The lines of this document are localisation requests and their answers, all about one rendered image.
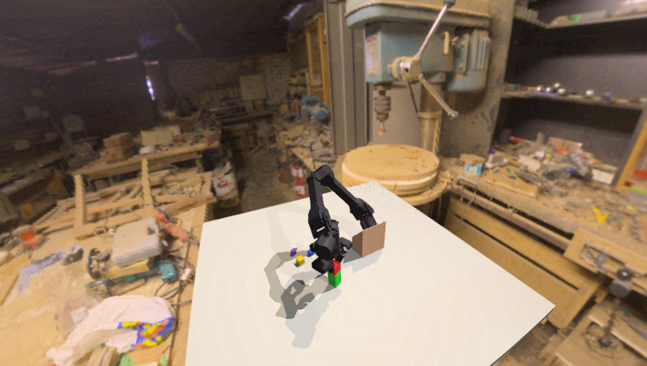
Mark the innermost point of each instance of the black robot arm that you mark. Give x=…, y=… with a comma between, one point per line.
x=319, y=217

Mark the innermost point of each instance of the green block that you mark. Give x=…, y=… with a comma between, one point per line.
x=333, y=277
x=334, y=284

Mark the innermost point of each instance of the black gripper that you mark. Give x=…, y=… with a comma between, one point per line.
x=325, y=265

